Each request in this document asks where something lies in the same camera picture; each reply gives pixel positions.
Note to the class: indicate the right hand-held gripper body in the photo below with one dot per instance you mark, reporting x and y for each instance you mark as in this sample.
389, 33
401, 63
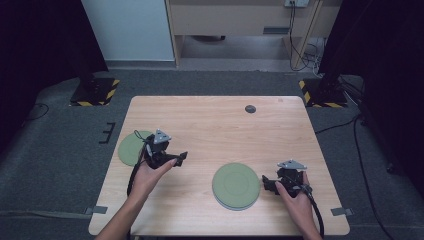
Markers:
291, 176

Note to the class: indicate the person's left hand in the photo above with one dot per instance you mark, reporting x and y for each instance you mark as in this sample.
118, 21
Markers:
146, 181

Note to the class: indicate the black striped stand base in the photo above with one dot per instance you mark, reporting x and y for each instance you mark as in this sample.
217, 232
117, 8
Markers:
95, 93
321, 95

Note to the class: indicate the person's right hand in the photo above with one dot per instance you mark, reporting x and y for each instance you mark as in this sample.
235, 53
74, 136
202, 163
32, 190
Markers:
300, 210

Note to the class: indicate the grey power strip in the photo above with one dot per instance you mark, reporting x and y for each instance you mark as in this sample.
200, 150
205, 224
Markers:
296, 2

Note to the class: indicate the light wooden desk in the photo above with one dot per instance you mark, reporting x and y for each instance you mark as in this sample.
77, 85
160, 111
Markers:
233, 16

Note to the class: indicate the green round plate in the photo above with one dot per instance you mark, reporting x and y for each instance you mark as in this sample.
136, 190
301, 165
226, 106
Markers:
236, 208
130, 148
236, 185

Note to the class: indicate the dark round table grommet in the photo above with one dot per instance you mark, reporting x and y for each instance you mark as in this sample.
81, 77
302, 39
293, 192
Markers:
250, 109

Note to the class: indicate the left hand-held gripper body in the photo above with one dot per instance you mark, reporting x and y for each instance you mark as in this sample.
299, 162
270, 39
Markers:
156, 150

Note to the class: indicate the grey tape piece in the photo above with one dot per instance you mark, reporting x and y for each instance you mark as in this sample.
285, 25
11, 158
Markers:
341, 211
96, 210

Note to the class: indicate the white partition panel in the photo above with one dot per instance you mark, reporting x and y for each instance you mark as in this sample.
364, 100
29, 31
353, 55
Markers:
130, 30

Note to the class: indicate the dark curtain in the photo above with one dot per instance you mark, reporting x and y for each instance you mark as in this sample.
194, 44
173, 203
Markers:
40, 40
383, 50

